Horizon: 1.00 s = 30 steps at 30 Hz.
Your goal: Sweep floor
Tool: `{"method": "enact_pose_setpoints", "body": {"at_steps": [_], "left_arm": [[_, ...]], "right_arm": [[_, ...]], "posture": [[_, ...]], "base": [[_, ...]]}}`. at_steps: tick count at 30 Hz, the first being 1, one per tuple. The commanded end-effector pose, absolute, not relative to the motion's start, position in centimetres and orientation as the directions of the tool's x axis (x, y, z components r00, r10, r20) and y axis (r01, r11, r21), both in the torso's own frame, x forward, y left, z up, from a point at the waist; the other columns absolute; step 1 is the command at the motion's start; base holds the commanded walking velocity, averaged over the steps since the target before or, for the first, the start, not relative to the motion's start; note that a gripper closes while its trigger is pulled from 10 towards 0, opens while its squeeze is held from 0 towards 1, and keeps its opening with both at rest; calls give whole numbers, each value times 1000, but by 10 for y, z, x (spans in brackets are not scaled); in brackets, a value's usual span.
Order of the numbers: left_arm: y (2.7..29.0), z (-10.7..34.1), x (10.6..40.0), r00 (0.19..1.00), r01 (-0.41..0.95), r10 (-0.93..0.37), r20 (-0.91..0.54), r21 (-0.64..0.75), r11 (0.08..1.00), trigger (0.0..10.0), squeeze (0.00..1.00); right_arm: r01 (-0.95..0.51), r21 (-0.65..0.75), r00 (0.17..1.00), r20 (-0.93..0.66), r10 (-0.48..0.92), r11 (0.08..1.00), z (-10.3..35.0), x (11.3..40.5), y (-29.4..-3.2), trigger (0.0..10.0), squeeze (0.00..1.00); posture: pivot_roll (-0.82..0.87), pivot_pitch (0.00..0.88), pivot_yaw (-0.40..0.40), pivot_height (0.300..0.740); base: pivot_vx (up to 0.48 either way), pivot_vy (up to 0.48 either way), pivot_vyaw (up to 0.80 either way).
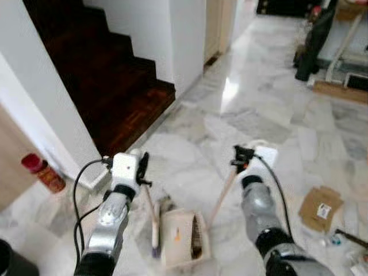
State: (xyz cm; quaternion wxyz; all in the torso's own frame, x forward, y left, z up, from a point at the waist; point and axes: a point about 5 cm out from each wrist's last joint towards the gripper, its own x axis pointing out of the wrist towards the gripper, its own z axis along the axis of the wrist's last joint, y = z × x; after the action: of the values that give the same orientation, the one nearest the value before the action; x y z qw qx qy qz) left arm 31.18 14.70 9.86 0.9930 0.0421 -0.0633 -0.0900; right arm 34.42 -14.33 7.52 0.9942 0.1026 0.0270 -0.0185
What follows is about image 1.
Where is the wooden brush with purple bristles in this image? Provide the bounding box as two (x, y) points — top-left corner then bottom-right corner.
(140, 183), (163, 259)

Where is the beige dustpan with wooden handle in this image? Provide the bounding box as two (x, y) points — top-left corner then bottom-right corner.
(160, 167), (240, 269)

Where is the brown cardboard piece with label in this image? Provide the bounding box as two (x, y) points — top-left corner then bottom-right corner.
(298, 186), (345, 234)

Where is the dark wooden staircase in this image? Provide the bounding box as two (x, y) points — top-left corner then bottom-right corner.
(23, 0), (177, 156)

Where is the red canister with red cap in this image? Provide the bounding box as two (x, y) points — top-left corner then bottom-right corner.
(21, 153), (67, 194)

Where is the long wooden plank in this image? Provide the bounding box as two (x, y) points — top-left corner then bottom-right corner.
(310, 80), (368, 105)

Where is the small clear plastic bottle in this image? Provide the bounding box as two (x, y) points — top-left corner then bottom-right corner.
(328, 232), (344, 248)

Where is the beige door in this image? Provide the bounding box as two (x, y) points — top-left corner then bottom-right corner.
(204, 0), (237, 64)

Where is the thin dark brown stick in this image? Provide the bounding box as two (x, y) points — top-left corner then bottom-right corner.
(334, 228), (368, 250)

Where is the long black bag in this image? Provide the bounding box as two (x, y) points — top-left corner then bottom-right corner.
(294, 0), (338, 82)

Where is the white framed black tablet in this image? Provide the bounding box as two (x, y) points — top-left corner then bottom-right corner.
(344, 73), (368, 92)

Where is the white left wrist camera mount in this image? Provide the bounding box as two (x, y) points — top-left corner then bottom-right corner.
(110, 149), (143, 188)

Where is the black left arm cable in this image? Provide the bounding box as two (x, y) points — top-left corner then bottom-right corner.
(72, 158), (114, 272)

